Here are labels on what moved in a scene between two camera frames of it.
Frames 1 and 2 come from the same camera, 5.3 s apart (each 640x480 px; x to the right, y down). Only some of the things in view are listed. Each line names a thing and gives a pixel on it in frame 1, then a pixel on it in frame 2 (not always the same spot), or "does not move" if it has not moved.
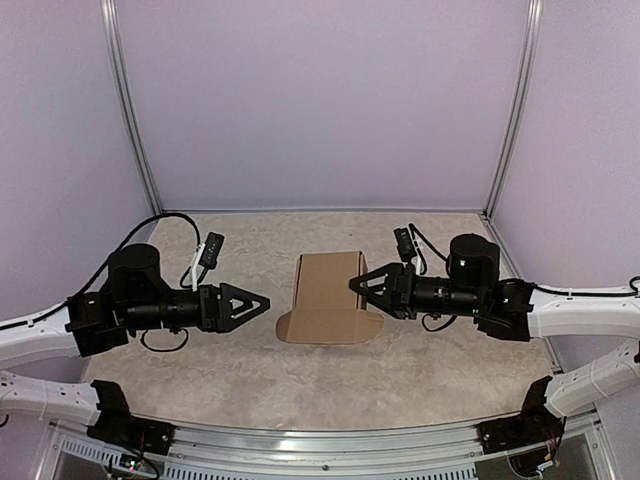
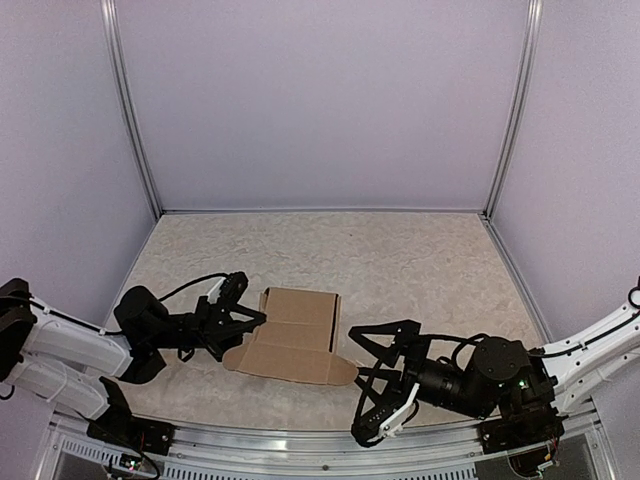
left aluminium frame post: (147, 170) does not move
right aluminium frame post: (529, 41) does not move
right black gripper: (391, 300) → (408, 339)
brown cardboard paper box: (326, 310) → (298, 340)
